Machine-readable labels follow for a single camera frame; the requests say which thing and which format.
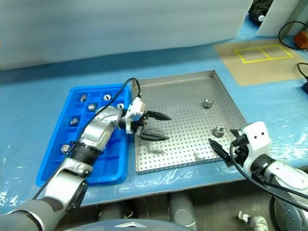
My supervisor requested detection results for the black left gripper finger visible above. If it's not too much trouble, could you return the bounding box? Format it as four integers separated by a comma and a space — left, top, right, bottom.
147, 110, 172, 122
140, 130, 170, 141

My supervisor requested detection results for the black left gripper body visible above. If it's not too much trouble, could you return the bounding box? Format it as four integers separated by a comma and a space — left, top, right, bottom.
130, 110, 150, 136

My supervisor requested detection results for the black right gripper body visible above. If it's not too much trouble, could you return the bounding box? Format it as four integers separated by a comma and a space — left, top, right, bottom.
230, 134, 250, 167

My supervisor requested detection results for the blue plastic compartment tray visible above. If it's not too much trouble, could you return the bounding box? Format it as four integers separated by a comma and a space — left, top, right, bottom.
35, 83, 132, 187

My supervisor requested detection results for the perforated metal tray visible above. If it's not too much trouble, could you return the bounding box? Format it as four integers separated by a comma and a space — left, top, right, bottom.
131, 69, 248, 174

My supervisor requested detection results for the brown cardboard mat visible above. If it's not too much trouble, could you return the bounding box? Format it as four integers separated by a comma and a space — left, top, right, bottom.
215, 39, 308, 87

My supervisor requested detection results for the white pipe fitting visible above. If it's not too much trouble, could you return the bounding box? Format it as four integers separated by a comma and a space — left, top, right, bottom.
238, 211, 269, 228

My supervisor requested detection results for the grey round metal disc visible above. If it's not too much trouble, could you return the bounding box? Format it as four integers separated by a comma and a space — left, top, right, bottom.
269, 196, 308, 231

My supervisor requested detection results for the dark grey robot torso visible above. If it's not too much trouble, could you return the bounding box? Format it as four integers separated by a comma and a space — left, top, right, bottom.
79, 218, 191, 231

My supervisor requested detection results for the white backdrop panel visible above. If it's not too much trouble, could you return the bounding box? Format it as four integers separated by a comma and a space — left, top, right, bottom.
0, 0, 255, 72

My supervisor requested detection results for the orange object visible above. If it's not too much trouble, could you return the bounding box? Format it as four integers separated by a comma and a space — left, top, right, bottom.
295, 31, 308, 50

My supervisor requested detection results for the blue plastic table cover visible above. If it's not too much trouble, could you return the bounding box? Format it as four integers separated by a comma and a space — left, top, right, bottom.
0, 21, 308, 215

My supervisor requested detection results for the white foam board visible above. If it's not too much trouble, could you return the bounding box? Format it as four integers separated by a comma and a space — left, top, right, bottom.
255, 0, 296, 37

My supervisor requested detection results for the black bag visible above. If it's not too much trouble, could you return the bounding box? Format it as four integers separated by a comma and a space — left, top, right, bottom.
248, 0, 270, 25

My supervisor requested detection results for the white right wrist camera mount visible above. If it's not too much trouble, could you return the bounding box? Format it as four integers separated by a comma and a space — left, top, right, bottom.
240, 121, 271, 171

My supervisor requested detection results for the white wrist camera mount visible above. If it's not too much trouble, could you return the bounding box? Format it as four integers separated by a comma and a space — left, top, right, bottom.
240, 121, 271, 171
125, 96, 146, 134

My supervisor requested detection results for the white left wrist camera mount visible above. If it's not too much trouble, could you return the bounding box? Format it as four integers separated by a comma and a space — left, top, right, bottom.
125, 96, 146, 134

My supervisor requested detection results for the grey cylindrical post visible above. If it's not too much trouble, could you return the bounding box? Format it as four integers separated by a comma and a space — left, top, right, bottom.
100, 203, 132, 221
169, 193, 198, 229

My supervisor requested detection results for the black thin cable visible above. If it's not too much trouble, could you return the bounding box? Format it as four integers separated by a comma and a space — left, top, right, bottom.
297, 62, 308, 80

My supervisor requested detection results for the black looped cable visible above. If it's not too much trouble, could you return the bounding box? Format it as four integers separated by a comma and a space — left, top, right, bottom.
278, 21, 308, 51

